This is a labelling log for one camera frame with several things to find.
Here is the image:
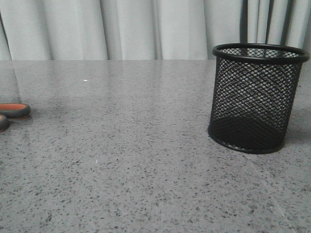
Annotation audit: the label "grey orange handled scissors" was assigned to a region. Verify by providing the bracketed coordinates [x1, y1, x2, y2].
[0, 103, 31, 132]

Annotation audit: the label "black mesh pen bucket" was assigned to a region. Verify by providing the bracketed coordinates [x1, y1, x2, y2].
[208, 43, 310, 154]

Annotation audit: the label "light grey curtain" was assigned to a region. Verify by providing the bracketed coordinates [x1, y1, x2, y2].
[0, 0, 311, 60]

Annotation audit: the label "black vertical pole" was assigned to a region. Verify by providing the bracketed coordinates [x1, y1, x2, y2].
[240, 0, 248, 43]

